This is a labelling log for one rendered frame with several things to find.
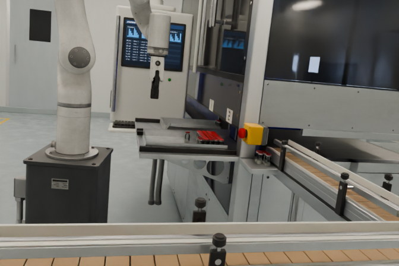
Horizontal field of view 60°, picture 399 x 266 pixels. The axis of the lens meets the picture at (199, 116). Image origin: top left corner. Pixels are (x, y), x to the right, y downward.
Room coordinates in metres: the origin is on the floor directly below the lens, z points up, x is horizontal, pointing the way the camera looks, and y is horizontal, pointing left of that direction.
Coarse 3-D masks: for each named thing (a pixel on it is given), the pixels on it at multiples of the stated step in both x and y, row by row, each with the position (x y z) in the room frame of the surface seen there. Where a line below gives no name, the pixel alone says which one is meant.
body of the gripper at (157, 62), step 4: (152, 56) 1.37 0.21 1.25; (156, 56) 1.36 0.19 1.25; (160, 56) 1.37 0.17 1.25; (164, 56) 1.38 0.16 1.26; (152, 60) 1.36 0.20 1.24; (156, 60) 1.35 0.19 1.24; (160, 60) 1.36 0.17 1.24; (152, 64) 1.36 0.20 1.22; (156, 64) 1.36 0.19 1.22; (160, 64) 1.35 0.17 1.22; (152, 68) 1.35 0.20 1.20; (156, 68) 1.35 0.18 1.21; (160, 68) 1.35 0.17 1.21; (152, 72) 1.35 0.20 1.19; (160, 72) 1.35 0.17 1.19; (152, 76) 1.35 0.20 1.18; (160, 76) 1.35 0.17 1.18; (152, 80) 1.35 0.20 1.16; (160, 80) 1.36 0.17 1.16
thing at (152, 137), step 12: (144, 132) 1.50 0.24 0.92; (156, 132) 1.60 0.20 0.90; (168, 132) 1.61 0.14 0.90; (180, 132) 1.63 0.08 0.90; (192, 132) 1.64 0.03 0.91; (144, 144) 1.40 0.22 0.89; (156, 144) 1.35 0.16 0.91; (168, 144) 1.36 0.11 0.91; (180, 144) 1.37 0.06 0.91; (192, 144) 1.38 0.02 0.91; (204, 144) 1.39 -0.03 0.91
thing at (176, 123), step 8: (160, 120) 1.92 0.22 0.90; (168, 120) 1.95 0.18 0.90; (176, 120) 1.96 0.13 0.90; (184, 120) 1.97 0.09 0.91; (192, 120) 1.98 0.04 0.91; (200, 120) 2.00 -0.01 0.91; (208, 120) 2.01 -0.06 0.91; (168, 128) 1.70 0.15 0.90; (176, 128) 1.71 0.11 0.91; (184, 128) 1.71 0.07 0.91; (192, 128) 1.72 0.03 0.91; (200, 128) 1.73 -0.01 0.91; (208, 128) 1.74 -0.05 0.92; (216, 128) 1.94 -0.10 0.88
